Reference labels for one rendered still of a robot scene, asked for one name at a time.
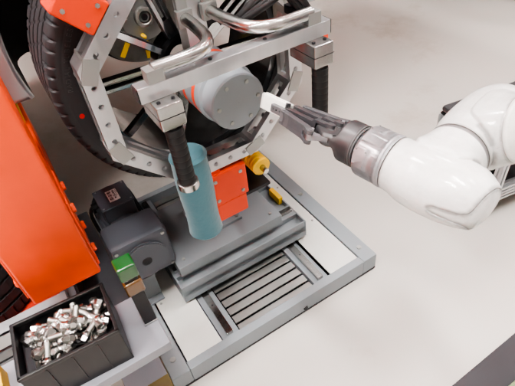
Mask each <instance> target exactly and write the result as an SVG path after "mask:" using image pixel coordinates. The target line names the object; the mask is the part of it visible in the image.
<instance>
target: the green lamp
mask: <svg viewBox="0 0 515 386"><path fill-rule="evenodd" d="M111 263H112V265H113V268H114V269H115V271H116V274H117V276H118V277H119V279H120V282H121V283H125V282H127V281H129V280H131V279H132V278H134V277H136V276H139V271H138V270H137V267H136V264H135V263H134V261H133V259H132V257H131V256H130V254H129V253H127V254H124V255H123V256H121V257H118V258H116V259H114V260H112V261H111Z"/></svg>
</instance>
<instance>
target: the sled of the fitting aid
mask: <svg viewBox="0 0 515 386"><path fill-rule="evenodd" d="M257 191H258V192H259V193H260V194H261V195H262V196H263V197H264V198H265V199H266V200H267V201H268V202H269V203H270V204H271V205H272V206H273V207H274V208H275V209H276V210H277V211H278V212H279V213H280V214H281V216H282V224H280V225H278V226H276V227H274V228H273V229H271V230H269V231H267V232H265V233H263V234H262V235H260V236H258V237H256V238H254V239H253V240H250V241H248V242H247V243H245V244H243V245H241V246H240V247H237V248H235V249H234V250H232V251H230V252H228V253H226V254H225V255H223V256H221V257H219V258H217V259H216V260H213V261H212V262H210V263H207V264H206V265H204V266H203V267H200V268H198V269H197V270H195V271H193V272H191V273H189V274H188V275H186V276H184V277H181V275H180V274H179V272H178V270H177V269H176V268H175V266H174V264H173V263H172V264H170V265H169V266H167V267H165V269H166V271H167V273H168V274H169V275H170V277H171V279H172V281H173V282H174V284H175V286H176V287H177V289H178V290H179V292H180V293H181V295H182V297H183V299H184V300H185V302H186V303H187V301H189V300H191V299H193V298H195V297H197V296H199V295H200V294H202V293H204V292H205V291H207V290H209V289H211V288H212V287H214V286H217V285H218V284H219V283H222V282H224V281H225V280H227V279H229V278H230V277H232V276H234V275H236V274H237V273H240V272H241V271H242V270H245V269H247V268H248V267H250V266H252V265H254V264H255V263H257V262H259V261H260V260H263V259H264V258H266V257H268V256H270V255H271V254H273V253H275V252H277V251H279V250H280V249H282V248H284V247H286V246H287V245H289V244H291V243H293V242H294V241H296V240H298V239H300V238H302V237H303V236H305V235H307V231H306V221H305V220H304V219H303V218H302V217H301V216H300V215H299V214H298V213H297V212H296V211H295V210H294V209H293V208H292V207H291V206H290V205H289V204H288V203H287V202H286V201H285V200H284V199H283V197H282V196H281V195H280V194H279V193H278V192H277V191H275V190H274V189H273V188H271V187H270V186H269V185H267V186H265V187H263V188H261V189H259V190H257Z"/></svg>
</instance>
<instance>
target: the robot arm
mask: <svg viewBox="0 0 515 386"><path fill-rule="evenodd" d="M260 108H262V109H264V110H266V111H268V112H270V113H273V114H274V115H276V116H279V117H280V118H279V123H280V124H281V125H282V126H284V127H285V128H286V129H288V130H290V131H291V132H292V133H293V134H294V135H296V136H298V137H299V138H300V139H301V140H302V141H303V143H304V144H306V145H310V143H311V141H318V142H319V143H320V144H321V145H323V146H326V147H330V148H331V149H332V150H333V156H334V158H335V159H336V160H337V161H339V162H342V163H343V164H345V165H347V166H349V167H350V168H351V169H352V172H353V173H354V174H355V175H357V176H359V177H360V178H363V179H364V180H366V181H368V182H370V183H372V184H373V185H374V186H376V187H378V188H381V189H382V190H384V191H385V192H387V193H388V194H389V195H390V196H391V197H392V198H393V199H394V200H395V201H397V202H398V203H399V204H401V205H402V206H404V207H406V208H407V209H409V210H411V211H414V212H415V213H416V214H420V215H421V216H423V217H425V218H427V219H430V220H432V221H435V222H438V223H440V224H443V225H446V226H449V227H454V228H457V229H462V230H466V231H469V230H471V229H474V228H476V227H477V226H478V225H480V224H481V223H483V222H484V221H485V220H486V219H487V218H488V216H489V215H490V214H491V212H492V211H493V210H494V209H495V207H496V206H497V203H498V201H499V200H500V196H501V194H502V188H501V186H500V184H499V182H498V181H497V180H496V178H495V177H494V175H493V174H492V173H491V172H490V171H489V170H494V169H496V168H500V167H504V166H507V165H513V164H515V86H514V85H512V84H508V83H495V84H491V85H488V86H485V87H482V88H480V89H478V90H475V91H474V92H472V93H470V94H469V95H467V96H466V97H465V98H464V99H463V100H461V101H460V102H459V103H458V104H456V105H455V106H454V107H453V108H452V109H451V110H450V111H449V112H447V114H446V115H445V116H444V117H443V118H442V119H441V120H440V122H439V123H438V125H437V126H436V127H435V128H434V129H433V130H432V131H431V132H430V133H428V134H426V135H423V136H420V137H418V138H417V139H416V140H414V139H410V138H408V137H406V136H404V135H402V134H398V133H396V132H393V131H392V130H390V129H387V128H385V127H383V126H380V125H379V126H374V127H372V126H369V125H367V124H365V123H362V122H360V121H359V120H350V119H344V118H340V117H338V116H334V115H332V114H329V113H325V112H323V111H321V110H317V109H314V108H313V107H310V106H307V105H304V106H303V107H301V106H298V105H295V106H294V105H293V104H292V103H289V102H287V101H286V100H283V99H281V98H279V97H277V96H275V95H273V94H271V93H268V92H266V93H262V98H261V105H260Z"/></svg>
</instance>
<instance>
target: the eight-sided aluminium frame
mask: <svg viewBox="0 0 515 386"><path fill-rule="evenodd" d="M106 1H107V2H108V3H109V6H108V8H107V10H106V12H105V14H104V16H103V18H102V20H101V22H100V24H99V27H98V29H97V31H96V33H95V35H90V34H88V33H86V32H84V33H83V35H82V37H81V39H80V41H79V43H78V45H77V47H76V48H75V49H74V54H73V56H72V58H71V60H70V64H71V67H72V70H73V75H74V76H75V77H76V79H77V82H78V84H79V86H80V89H81V92H82V94H83V96H84V99H85V101H86V103H87V106H88V109H89V111H90V114H91V116H92V118H93V121H94V123H95V126H96V128H97V131H98V133H99V135H100V140H101V142H102V143H103V146H104V148H105V150H106V151H107V152H108V154H109V156H110V157H111V159H112V160H113V161H115V162H120V163H122V164H123V165H130V166H132V167H135V168H140V169H142V170H146V171H148V172H152V173H156V174H158V175H163V176H165V177H168V178H173V179H174V177H173V173H172V167H171V164H170V163H169V160H168V157H169V154H166V153H164V152H160V151H158V150H155V149H151V148H149V147H147V146H143V145H140V144H138V143H135V142H132V141H129V140H127V139H124V138H123V136H122V133H121V131H120V128H119V125H118V123H117V121H116V117H115V115H114V112H113V109H112V106H111V104H110V101H109V98H108V96H107V92H106V90H105V87H104V85H103V81H102V80H101V77H100V70H101V68H102V66H103V64H104V62H105V60H106V59H107V56H108V54H109V52H110V50H111V48H112V46H113V44H114V42H115V40H116V38H117V36H118V34H119V33H120V30H121V28H122V26H123V24H124V22H125V20H126V18H127V16H128V14H129V13H130V10H131V8H132V7H133V4H134V2H135V0H106ZM286 3H288V2H287V0H279V1H278V2H276V3H275V4H273V14H274V18H276V17H279V16H282V15H285V14H286V13H284V4H286ZM276 56H277V75H276V77H275V78H274V80H273V81H272V83H271V85H270V86H269V87H268V89H267V91H266V92H268V93H271V94H273V95H275V96H276V97H279V98H281V99H283V100H286V101H287V102H290V100H291V98H292V97H293V95H294V94H295V92H296V91H298V88H299V86H300V84H301V83H302V75H303V71H302V64H301V62H300V61H298V60H297V59H295V58H293V57H291V55H290V49H287V50H285V51H282V52H280V53H277V54H276ZM279 118H280V117H279V116H276V115H274V114H273V113H270V112H268V111H266V110H264V109H262V108H260V110H259V111H258V113H257V115H256V116H255V118H253V120H252V121H250V122H249V123H248V124H246V126H245V127H244V128H243V130H242V131H241V132H240V133H238V134H236V135H234V136H231V137H229V138H227V139H224V140H222V141H220V142H217V143H215V144H214V145H211V146H209V147H206V148H205V149H206V151H207V159H208V163H209V167H210V169H211V172H214V171H216V170H218V169H220V168H222V167H225V166H226V165H229V164H231V163H232V162H236V161H238V160H239V159H242V158H244V157H246V156H248V155H252V154H253V153H254V152H257V151H258V150H259V149H260V147H261V146H262V145H263V144H265V139H266V138H267V137H268V135H269V133H270V132H271V130H272V129H273V127H274V125H275V124H276V122H277V121H278V119H279Z"/></svg>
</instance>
